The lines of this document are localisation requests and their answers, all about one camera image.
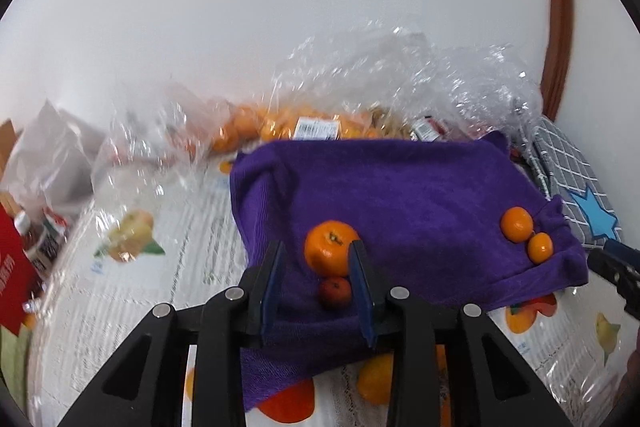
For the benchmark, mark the small dark red tangerine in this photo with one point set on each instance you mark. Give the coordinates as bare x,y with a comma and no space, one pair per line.
334,293

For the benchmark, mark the large clear plastic bag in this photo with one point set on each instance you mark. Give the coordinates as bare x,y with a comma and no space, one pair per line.
375,72

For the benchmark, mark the red paper packet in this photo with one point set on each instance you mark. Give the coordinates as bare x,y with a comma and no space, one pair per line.
12,277

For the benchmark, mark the small orange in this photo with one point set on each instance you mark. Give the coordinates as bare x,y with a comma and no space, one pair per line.
541,248
516,223

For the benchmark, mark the green cloth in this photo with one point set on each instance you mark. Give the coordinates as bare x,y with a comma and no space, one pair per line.
12,362

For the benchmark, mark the white barcode label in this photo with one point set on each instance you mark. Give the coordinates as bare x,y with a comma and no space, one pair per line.
315,129

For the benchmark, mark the white plastic bag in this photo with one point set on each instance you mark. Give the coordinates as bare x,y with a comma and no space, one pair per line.
50,157

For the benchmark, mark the purple towel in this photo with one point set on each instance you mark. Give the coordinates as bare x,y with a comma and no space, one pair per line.
425,207

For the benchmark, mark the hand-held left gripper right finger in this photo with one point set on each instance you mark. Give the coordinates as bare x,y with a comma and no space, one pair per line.
361,292

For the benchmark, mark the grey checked cloth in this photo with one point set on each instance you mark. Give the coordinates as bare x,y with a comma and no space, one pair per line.
565,162

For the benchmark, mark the brown wooden frame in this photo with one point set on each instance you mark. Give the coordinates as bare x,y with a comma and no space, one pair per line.
557,7

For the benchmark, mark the small clear plastic bag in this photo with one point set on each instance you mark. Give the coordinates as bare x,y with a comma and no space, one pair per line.
145,142

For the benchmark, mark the cardboard box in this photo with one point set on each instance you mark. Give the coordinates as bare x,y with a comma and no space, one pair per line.
7,147

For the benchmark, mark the pile of bagged oranges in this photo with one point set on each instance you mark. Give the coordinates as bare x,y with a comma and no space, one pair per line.
245,123

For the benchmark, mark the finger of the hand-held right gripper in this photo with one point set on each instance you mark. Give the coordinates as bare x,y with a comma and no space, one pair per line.
617,269

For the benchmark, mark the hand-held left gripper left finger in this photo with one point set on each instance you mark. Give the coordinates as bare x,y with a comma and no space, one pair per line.
272,287

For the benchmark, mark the large orange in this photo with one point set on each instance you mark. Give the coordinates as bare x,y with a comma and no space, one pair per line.
325,252

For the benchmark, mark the white-capped bottle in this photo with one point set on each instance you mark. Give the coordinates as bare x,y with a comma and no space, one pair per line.
25,229

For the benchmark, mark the fruit-printed table cover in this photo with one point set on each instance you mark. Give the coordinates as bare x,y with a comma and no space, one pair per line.
150,297

